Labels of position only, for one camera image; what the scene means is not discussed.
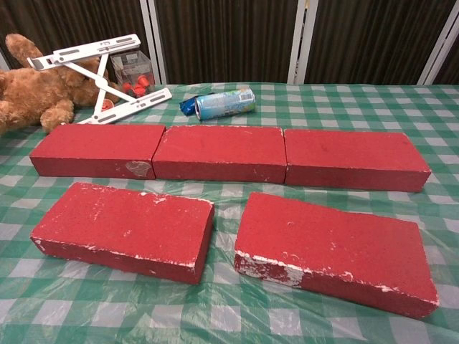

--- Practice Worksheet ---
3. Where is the red brick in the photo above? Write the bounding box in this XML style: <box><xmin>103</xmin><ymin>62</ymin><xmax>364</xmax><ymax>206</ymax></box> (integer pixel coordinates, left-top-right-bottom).
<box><xmin>29</xmin><ymin>123</ymin><xmax>167</xmax><ymax>181</ymax></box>
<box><xmin>233</xmin><ymin>191</ymin><xmax>440</xmax><ymax>320</ymax></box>
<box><xmin>152</xmin><ymin>125</ymin><xmax>288</xmax><ymax>184</ymax></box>
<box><xmin>29</xmin><ymin>181</ymin><xmax>215</xmax><ymax>285</ymax></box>
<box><xmin>283</xmin><ymin>128</ymin><xmax>432</xmax><ymax>194</ymax></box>

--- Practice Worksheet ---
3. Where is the clear plastic table cover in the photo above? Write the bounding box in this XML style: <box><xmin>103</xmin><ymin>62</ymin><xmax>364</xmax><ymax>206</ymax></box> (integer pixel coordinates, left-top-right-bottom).
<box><xmin>0</xmin><ymin>82</ymin><xmax>459</xmax><ymax>344</ymax></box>

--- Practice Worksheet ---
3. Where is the dark blue snack packet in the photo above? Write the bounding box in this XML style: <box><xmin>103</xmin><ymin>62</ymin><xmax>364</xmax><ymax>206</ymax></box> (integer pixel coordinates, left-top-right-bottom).
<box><xmin>179</xmin><ymin>95</ymin><xmax>202</xmax><ymax>116</ymax></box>

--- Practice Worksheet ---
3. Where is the brown plush teddy bear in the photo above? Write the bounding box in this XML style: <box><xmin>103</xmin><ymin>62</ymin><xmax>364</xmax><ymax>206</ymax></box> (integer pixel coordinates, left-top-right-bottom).
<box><xmin>0</xmin><ymin>33</ymin><xmax>121</xmax><ymax>135</ymax></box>

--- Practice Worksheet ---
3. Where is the dark brown pleated curtain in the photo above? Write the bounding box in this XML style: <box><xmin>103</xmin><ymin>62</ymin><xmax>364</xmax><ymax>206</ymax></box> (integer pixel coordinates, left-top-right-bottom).
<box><xmin>0</xmin><ymin>0</ymin><xmax>459</xmax><ymax>85</ymax></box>

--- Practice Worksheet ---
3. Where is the clear plastic box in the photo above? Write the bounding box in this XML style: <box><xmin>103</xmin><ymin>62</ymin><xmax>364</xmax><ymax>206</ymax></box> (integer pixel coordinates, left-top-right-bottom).
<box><xmin>109</xmin><ymin>50</ymin><xmax>156</xmax><ymax>98</ymax></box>

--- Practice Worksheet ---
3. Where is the white folding laptop stand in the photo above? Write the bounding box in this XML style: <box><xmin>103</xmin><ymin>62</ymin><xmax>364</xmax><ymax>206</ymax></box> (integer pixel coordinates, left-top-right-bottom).
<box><xmin>27</xmin><ymin>34</ymin><xmax>173</xmax><ymax>125</ymax></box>

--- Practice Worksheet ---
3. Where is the green white checked tablecloth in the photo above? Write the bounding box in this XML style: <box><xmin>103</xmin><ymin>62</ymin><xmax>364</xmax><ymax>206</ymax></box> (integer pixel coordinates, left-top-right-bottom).
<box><xmin>0</xmin><ymin>82</ymin><xmax>459</xmax><ymax>344</ymax></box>

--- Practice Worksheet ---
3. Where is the blue green drink can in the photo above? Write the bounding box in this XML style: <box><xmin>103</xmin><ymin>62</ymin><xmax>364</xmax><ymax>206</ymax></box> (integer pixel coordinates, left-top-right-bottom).
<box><xmin>194</xmin><ymin>87</ymin><xmax>257</xmax><ymax>121</ymax></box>

